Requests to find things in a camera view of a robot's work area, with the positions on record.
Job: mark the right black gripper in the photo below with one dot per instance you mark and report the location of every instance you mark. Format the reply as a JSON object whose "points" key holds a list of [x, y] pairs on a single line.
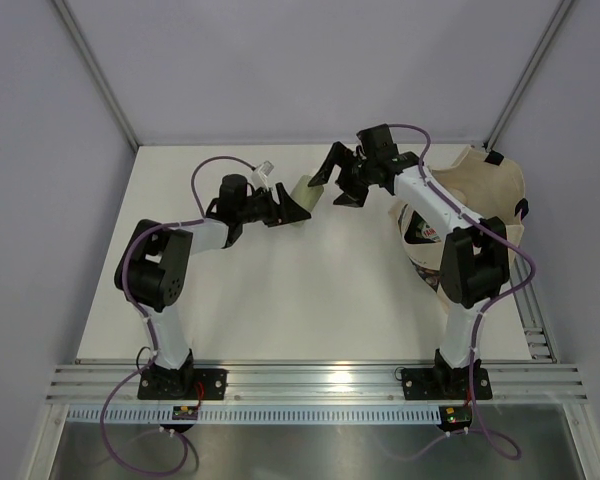
{"points": [[341, 155]]}

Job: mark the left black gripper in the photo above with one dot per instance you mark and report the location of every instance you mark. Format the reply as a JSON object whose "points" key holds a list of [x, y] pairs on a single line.
{"points": [[284, 212]]}

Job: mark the sage green bottle white cap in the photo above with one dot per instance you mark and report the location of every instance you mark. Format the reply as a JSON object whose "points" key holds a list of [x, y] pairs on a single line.
{"points": [[305, 195]]}

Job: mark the large magenta dish soap bottle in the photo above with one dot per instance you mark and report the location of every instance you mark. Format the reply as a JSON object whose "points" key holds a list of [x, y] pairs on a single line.
{"points": [[420, 232]]}

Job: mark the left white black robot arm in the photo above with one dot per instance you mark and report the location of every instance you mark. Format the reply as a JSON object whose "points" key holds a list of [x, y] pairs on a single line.
{"points": [[153, 267]]}

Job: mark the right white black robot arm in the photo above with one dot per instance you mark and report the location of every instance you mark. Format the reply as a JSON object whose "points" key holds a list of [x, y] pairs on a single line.
{"points": [[474, 263]]}

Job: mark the beige canvas tote bag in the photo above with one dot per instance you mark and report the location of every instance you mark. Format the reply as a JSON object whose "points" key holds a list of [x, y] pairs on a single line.
{"points": [[490, 185]]}

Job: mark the left small circuit board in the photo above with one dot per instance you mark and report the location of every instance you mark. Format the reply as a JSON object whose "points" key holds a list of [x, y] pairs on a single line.
{"points": [[185, 413]]}

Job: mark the small circuit board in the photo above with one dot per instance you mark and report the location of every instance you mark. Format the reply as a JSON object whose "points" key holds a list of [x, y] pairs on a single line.
{"points": [[454, 418], [185, 413]]}

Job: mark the right small circuit board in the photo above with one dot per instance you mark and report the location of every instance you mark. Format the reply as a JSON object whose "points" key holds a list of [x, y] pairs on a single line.
{"points": [[454, 418]]}

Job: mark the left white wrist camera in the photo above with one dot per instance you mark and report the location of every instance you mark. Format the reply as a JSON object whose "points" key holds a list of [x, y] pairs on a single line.
{"points": [[260, 176]]}

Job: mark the right aluminium frame post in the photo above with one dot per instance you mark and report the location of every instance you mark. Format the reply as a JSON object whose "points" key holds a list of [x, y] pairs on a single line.
{"points": [[539, 53]]}

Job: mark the aluminium frame post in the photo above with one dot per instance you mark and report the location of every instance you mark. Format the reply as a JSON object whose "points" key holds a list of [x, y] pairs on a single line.
{"points": [[539, 53], [85, 53]]}

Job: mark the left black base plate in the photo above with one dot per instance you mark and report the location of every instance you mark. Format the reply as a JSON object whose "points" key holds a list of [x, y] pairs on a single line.
{"points": [[183, 384]]}

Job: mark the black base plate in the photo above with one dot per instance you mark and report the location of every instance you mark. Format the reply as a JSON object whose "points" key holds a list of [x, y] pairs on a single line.
{"points": [[432, 384], [183, 384]]}

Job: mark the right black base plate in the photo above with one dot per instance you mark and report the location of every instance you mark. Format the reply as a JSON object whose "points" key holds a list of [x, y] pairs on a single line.
{"points": [[432, 384]]}

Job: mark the aluminium mounting rail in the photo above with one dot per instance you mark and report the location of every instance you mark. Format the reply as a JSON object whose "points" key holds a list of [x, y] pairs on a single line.
{"points": [[522, 383]]}

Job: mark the white slotted cable duct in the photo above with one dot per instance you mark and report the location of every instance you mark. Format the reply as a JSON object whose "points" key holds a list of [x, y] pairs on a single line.
{"points": [[261, 415]]}

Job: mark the left aluminium frame post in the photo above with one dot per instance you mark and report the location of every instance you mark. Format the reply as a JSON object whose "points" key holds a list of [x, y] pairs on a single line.
{"points": [[85, 53]]}

